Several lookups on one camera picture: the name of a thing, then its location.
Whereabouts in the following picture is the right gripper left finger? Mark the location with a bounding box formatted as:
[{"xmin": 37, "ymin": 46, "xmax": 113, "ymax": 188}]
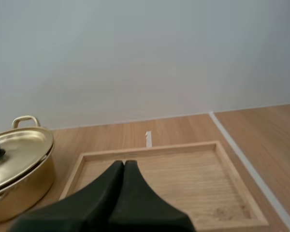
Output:
[{"xmin": 9, "ymin": 160, "xmax": 124, "ymax": 232}]

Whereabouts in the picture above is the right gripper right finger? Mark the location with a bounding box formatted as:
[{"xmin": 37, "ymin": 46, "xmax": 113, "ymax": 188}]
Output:
[{"xmin": 105, "ymin": 159, "xmax": 196, "ymax": 232}]

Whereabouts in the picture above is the shallow wooden tray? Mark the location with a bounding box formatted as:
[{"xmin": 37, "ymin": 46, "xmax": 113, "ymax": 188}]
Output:
[{"xmin": 58, "ymin": 141, "xmax": 269, "ymax": 230}]

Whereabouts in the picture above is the gold lid with black knob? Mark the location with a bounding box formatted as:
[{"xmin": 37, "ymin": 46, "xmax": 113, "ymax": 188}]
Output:
[{"xmin": 0, "ymin": 127, "xmax": 54, "ymax": 194}]

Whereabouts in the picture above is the gold pot with two handles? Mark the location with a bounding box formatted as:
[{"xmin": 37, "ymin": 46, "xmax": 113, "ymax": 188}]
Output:
[{"xmin": 0, "ymin": 115, "xmax": 55, "ymax": 224}]

